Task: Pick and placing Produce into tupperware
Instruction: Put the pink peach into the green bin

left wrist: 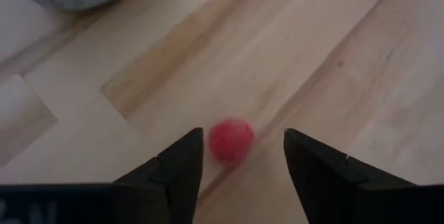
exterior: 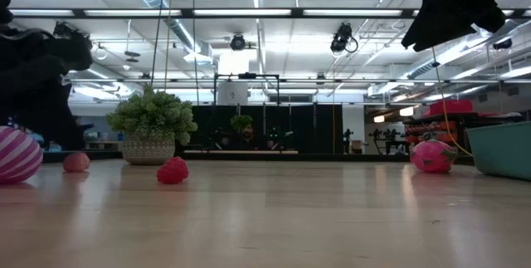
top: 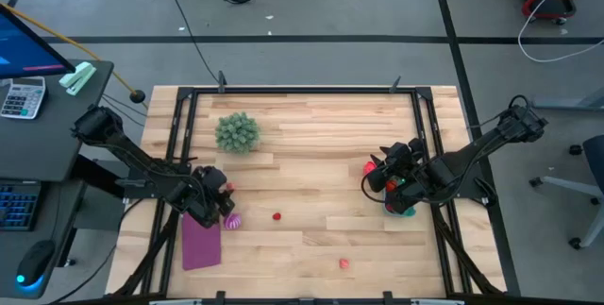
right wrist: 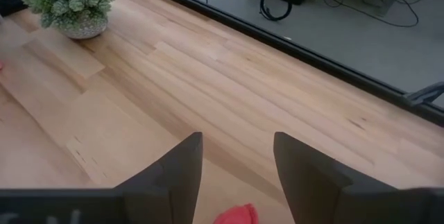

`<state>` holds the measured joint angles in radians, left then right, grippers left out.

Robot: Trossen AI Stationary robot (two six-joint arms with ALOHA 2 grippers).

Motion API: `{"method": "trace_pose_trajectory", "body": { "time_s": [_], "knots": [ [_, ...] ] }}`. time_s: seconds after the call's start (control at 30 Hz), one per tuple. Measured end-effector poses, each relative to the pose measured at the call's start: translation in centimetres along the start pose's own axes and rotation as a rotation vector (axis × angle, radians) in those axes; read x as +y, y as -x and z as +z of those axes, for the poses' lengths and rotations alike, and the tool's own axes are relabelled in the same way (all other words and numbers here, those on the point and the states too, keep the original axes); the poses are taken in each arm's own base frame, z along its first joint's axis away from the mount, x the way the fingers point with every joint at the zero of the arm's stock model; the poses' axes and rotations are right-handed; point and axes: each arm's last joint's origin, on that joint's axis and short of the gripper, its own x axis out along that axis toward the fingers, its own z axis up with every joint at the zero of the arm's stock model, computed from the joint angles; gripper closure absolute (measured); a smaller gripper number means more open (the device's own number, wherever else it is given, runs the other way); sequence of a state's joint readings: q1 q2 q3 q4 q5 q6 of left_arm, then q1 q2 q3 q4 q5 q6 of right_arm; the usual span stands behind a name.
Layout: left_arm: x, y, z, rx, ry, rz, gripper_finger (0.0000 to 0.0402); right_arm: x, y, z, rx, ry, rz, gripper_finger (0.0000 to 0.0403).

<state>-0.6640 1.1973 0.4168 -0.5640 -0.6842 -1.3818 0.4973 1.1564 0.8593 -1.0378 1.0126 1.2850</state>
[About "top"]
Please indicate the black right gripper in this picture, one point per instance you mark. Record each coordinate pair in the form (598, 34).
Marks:
(408, 158)

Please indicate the black computer mouse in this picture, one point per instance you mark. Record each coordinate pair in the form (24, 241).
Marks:
(34, 262)

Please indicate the purple striped toy onion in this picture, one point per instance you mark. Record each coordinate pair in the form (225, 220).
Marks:
(232, 221)

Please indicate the black backlit keyboard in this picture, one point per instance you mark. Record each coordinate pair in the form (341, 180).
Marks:
(16, 206)

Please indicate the grey keyboard desk surface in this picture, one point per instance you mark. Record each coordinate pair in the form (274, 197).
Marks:
(56, 229)

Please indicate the small red toy strawberry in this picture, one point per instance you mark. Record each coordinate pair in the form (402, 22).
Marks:
(276, 216)

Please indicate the grey desk foot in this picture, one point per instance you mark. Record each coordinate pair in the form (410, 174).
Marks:
(566, 103)

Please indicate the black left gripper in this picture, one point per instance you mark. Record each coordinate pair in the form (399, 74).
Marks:
(207, 196)

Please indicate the small pink toy produce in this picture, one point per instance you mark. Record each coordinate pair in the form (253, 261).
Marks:
(343, 263)
(230, 186)

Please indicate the green spiky artificial plant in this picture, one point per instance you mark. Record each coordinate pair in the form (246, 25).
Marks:
(237, 132)

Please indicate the purple cloth mat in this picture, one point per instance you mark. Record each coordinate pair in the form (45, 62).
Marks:
(203, 243)

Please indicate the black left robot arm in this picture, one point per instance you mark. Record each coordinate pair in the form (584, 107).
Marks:
(122, 147)

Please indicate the grey desk calculator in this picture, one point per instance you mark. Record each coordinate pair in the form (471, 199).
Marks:
(22, 98)

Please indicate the computer monitor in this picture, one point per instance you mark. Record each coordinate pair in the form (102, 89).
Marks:
(23, 45)

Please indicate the office chair with castors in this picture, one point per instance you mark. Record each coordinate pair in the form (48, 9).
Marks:
(595, 154)

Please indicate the dark grey desk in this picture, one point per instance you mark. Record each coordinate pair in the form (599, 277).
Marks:
(47, 144)

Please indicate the red toy cherry with stem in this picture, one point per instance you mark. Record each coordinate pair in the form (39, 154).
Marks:
(389, 208)

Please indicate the teal tupperware container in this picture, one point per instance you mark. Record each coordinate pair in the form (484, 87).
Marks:
(412, 211)

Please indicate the mint green stapler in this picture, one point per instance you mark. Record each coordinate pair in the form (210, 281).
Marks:
(76, 78)

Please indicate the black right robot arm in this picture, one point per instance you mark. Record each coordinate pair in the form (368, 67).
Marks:
(472, 154)

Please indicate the black aluminium table frame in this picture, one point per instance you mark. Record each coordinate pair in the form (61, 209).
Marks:
(307, 90)

